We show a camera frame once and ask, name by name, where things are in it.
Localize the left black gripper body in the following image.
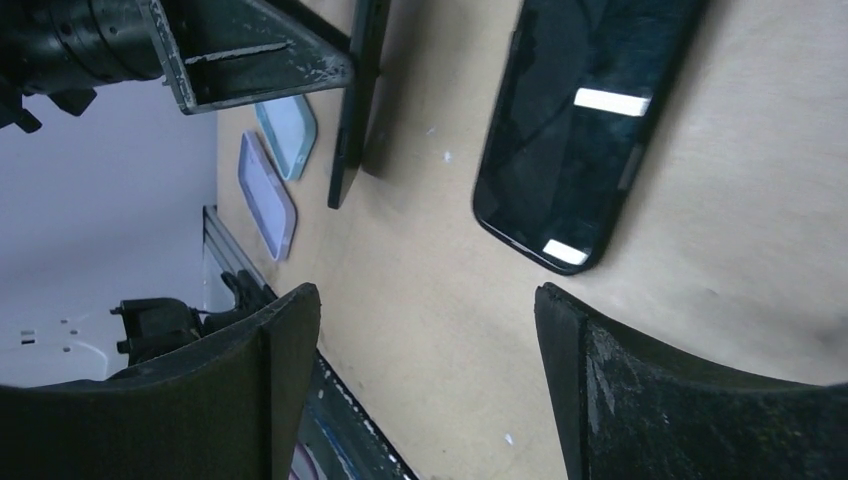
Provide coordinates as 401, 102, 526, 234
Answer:
1, 0, 163, 133

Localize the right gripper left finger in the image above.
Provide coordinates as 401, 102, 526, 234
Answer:
1, 283, 321, 479

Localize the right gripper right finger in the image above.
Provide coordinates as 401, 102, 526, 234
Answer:
534, 283, 847, 479

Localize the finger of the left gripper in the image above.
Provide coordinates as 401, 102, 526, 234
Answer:
138, 0, 353, 115

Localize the light blue phone case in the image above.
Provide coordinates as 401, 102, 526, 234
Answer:
254, 95, 318, 181

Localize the black phone on left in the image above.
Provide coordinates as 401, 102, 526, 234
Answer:
327, 0, 391, 210

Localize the black phone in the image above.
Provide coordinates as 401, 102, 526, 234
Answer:
472, 0, 707, 276
327, 0, 391, 210

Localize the black phone on right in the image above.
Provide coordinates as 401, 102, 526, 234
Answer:
472, 0, 707, 276

